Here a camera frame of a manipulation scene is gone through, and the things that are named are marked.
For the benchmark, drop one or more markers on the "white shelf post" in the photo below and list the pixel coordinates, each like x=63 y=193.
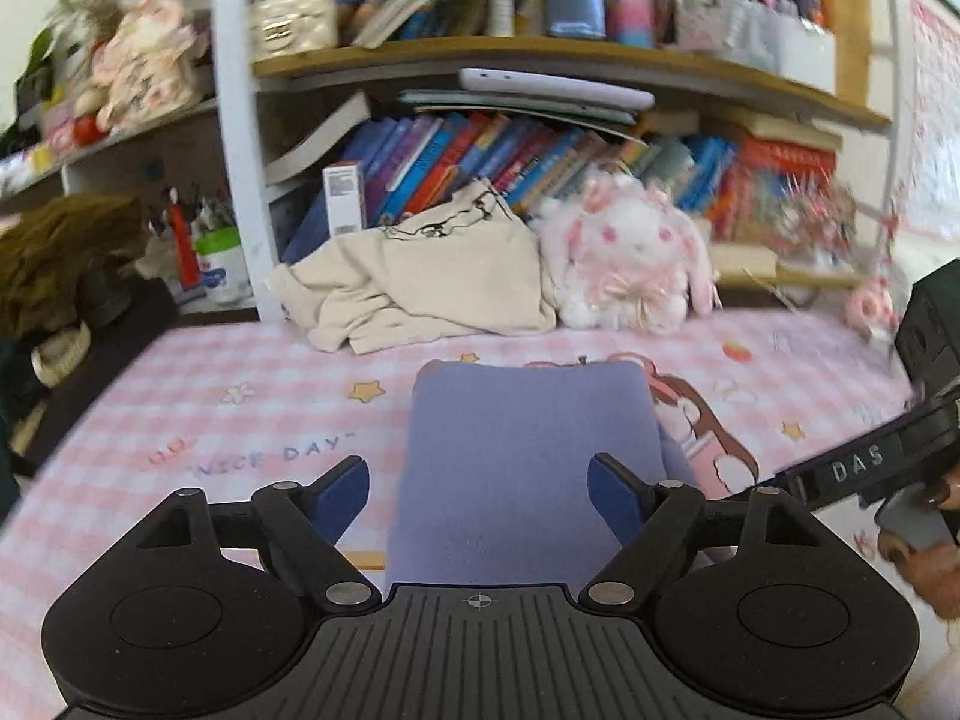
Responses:
x=242 y=149

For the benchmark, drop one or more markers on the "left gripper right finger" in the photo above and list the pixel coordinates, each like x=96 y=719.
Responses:
x=654 y=525

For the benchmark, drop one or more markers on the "white box with barcode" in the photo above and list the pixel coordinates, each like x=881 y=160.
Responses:
x=344 y=198

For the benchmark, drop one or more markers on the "cream canvas tote bag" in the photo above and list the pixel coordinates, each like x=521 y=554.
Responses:
x=464 y=267

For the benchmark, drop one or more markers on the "red tassel ornament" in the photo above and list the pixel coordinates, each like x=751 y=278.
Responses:
x=188 y=268

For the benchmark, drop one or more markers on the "white wristwatch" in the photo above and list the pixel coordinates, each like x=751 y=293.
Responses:
x=59 y=356

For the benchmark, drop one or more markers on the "row of colourful books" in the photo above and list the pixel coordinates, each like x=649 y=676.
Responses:
x=753 y=178

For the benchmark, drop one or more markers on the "white green pen holder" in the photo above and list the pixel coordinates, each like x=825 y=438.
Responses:
x=222 y=266

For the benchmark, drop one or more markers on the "purple and pink sweater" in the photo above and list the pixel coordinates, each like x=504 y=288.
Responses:
x=494 y=486

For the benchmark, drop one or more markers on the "pink checkered table mat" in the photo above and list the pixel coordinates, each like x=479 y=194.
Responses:
x=229 y=408

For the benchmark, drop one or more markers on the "white tablet on books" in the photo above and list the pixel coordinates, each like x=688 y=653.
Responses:
x=561 y=88

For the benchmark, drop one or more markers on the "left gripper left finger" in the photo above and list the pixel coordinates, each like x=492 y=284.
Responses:
x=302 y=525

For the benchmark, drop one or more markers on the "right hand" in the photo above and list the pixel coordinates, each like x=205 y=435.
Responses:
x=923 y=551

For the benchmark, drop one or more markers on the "small pink plush toy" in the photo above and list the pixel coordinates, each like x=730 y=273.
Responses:
x=869 y=307

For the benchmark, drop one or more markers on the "white pink plush bunny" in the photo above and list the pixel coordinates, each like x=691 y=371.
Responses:
x=620 y=256

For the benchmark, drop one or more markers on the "cream quilted handbag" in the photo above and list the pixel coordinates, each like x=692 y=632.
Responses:
x=289 y=27

